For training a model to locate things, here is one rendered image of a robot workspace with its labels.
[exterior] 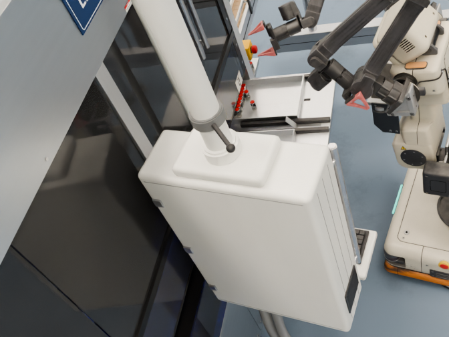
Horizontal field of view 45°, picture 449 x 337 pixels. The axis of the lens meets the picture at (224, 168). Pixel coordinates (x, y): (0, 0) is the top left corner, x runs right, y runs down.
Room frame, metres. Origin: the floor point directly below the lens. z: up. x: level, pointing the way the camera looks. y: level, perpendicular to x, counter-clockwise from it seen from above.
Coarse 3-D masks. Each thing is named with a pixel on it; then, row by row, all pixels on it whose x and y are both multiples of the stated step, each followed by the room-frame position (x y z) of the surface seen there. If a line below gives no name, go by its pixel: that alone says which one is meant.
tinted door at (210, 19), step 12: (192, 0) 1.84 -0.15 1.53; (204, 0) 1.92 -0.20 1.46; (180, 12) 1.73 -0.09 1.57; (204, 12) 1.89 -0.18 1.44; (216, 12) 1.98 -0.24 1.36; (204, 24) 1.86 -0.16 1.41; (216, 24) 1.95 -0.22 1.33; (216, 36) 1.91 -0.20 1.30; (204, 48) 1.79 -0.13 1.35; (216, 48) 1.88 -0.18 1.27; (204, 60) 1.76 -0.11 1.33; (216, 60) 1.84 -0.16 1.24; (216, 72) 1.81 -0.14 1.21
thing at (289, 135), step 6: (252, 132) 1.71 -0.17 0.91; (258, 132) 1.70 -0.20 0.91; (264, 132) 1.69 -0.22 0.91; (270, 132) 1.67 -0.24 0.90; (276, 132) 1.66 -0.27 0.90; (282, 132) 1.65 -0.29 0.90; (288, 132) 1.63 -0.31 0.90; (294, 132) 1.61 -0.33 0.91; (282, 138) 1.63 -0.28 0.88; (288, 138) 1.62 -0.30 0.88; (294, 138) 1.59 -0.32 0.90
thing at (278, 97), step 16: (256, 80) 2.03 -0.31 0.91; (272, 80) 1.99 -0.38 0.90; (288, 80) 1.95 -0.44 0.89; (304, 80) 1.90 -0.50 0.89; (256, 96) 1.95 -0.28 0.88; (272, 96) 1.90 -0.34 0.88; (288, 96) 1.86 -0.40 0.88; (256, 112) 1.85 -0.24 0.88; (272, 112) 1.81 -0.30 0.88; (288, 112) 1.76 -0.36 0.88
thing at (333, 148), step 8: (328, 144) 0.96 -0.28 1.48; (336, 144) 0.95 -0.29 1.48; (336, 152) 0.94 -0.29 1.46; (336, 160) 0.94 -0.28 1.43; (336, 168) 0.94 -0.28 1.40; (336, 176) 0.94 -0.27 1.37; (344, 184) 0.94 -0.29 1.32; (344, 192) 0.94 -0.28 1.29; (344, 200) 0.94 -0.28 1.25; (344, 208) 0.94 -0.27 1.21; (352, 224) 0.94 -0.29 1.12; (352, 232) 0.94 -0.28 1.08; (352, 240) 0.94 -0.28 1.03; (360, 256) 0.94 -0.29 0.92
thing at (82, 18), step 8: (64, 0) 1.26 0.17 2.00; (72, 0) 1.28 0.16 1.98; (80, 0) 1.30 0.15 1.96; (88, 0) 1.33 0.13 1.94; (96, 0) 1.35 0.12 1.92; (72, 8) 1.26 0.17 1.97; (80, 8) 1.29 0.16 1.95; (88, 8) 1.31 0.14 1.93; (96, 8) 1.34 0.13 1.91; (72, 16) 1.25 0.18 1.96; (80, 16) 1.27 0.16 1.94; (88, 16) 1.30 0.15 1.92; (80, 24) 1.26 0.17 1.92; (88, 24) 1.28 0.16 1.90
